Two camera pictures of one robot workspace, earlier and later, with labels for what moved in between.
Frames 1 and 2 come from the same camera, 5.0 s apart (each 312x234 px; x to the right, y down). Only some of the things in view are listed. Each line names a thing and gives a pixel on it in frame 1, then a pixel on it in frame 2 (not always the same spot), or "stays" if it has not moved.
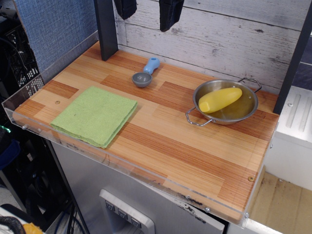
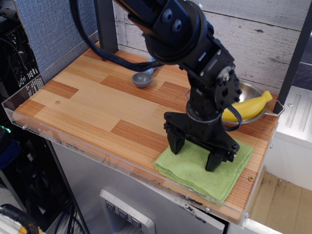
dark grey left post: [107, 29] stays
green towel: [97, 115] -> [186, 169]
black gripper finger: [126, 8] -> [176, 141]
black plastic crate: [24, 72] stays
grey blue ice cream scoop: [143, 79] stays
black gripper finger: [170, 11] -> [213, 162]
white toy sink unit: [289, 153] stays
